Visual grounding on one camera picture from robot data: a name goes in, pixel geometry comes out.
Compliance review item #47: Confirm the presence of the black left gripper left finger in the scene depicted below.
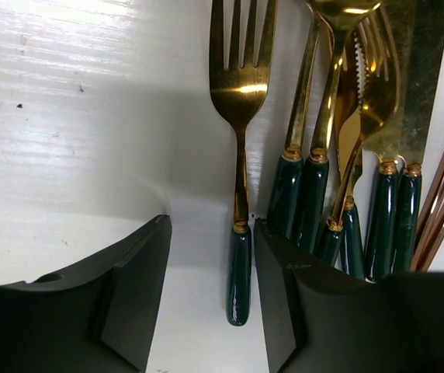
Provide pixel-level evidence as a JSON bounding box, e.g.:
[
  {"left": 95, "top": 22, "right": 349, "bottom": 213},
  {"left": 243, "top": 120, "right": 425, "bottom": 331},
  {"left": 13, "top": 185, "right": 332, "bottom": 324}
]
[{"left": 0, "top": 214, "right": 172, "bottom": 372}]

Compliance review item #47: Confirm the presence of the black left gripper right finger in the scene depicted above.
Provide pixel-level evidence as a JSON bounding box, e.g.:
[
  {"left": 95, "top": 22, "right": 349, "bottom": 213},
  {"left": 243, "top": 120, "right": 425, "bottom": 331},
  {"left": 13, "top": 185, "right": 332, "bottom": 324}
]
[{"left": 254, "top": 219, "right": 444, "bottom": 372}]

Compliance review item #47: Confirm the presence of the gold fork green handle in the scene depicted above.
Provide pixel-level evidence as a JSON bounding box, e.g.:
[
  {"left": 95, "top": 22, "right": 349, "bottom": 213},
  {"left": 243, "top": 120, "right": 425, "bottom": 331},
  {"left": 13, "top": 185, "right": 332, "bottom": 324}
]
[
  {"left": 209, "top": 0, "right": 277, "bottom": 326},
  {"left": 316, "top": 7, "right": 400, "bottom": 266}
]

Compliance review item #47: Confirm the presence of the gold spoon green handle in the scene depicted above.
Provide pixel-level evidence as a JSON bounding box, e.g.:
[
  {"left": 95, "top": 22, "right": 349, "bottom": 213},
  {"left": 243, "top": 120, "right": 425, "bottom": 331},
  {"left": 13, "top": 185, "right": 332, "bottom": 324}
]
[
  {"left": 297, "top": 0, "right": 380, "bottom": 253},
  {"left": 266, "top": 9, "right": 321, "bottom": 239}
]

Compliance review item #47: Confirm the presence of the copper chopstick left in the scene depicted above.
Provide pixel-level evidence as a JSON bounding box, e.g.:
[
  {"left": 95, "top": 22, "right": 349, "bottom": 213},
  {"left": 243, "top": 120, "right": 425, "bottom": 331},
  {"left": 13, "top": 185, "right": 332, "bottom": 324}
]
[{"left": 415, "top": 83, "right": 444, "bottom": 238}]

